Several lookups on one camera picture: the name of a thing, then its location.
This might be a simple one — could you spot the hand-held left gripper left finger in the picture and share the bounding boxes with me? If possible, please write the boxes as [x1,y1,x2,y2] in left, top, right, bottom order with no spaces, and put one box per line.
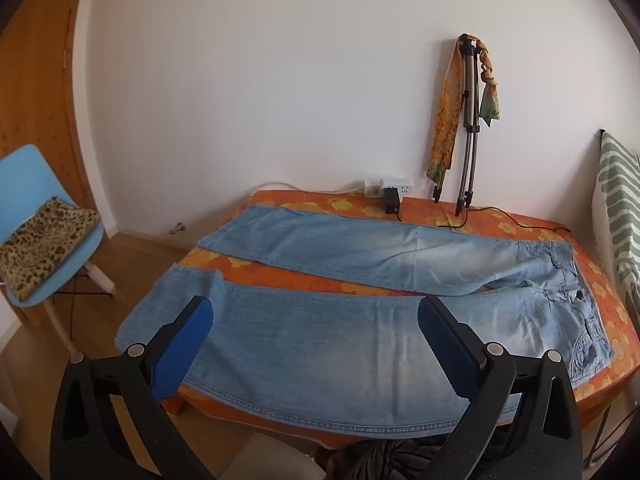
[50,296,216,480]

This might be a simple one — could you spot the beige cloth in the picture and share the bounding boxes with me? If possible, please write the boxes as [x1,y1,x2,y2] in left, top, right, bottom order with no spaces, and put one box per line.
[234,431,327,480]

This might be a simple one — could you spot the wooden door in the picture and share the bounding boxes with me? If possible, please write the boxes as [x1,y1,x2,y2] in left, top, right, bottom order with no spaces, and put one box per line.
[0,0,101,211]

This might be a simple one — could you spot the leopard print cushion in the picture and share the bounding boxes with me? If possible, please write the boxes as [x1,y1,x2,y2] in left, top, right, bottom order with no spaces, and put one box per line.
[0,196,102,302]

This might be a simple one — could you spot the folded metal tripod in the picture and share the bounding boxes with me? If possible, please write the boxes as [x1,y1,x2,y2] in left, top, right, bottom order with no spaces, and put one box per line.
[432,34,483,217]

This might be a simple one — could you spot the green white striped pillow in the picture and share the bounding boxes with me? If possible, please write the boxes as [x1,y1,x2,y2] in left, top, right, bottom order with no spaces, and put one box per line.
[591,130,640,306]

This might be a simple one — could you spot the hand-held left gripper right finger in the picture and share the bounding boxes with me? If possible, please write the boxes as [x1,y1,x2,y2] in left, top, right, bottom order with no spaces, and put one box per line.
[417,296,583,480]

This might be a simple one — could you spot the light blue denim pants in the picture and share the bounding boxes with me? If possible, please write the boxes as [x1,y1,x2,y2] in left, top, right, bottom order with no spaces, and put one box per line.
[115,204,615,437]

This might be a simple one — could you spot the white power strip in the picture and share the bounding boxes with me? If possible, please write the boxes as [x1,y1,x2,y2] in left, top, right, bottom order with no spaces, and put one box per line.
[378,177,416,198]

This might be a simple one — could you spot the orange floral tablecloth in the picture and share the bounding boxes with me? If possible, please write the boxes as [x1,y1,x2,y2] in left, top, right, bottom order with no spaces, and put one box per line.
[177,189,640,453]

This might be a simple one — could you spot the blue chair with wooden legs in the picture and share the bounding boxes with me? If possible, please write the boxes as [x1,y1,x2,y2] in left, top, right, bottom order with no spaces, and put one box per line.
[0,143,126,356]

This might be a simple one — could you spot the orange patterned scarf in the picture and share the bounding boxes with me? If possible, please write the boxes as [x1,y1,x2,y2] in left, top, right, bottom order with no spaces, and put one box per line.
[426,40,463,186]

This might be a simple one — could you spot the black cable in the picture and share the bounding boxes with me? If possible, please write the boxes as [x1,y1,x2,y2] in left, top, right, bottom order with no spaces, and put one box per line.
[395,206,573,235]

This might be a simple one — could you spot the braided orange green scarf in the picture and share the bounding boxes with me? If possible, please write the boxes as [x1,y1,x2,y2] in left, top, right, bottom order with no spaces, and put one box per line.
[470,36,502,128]

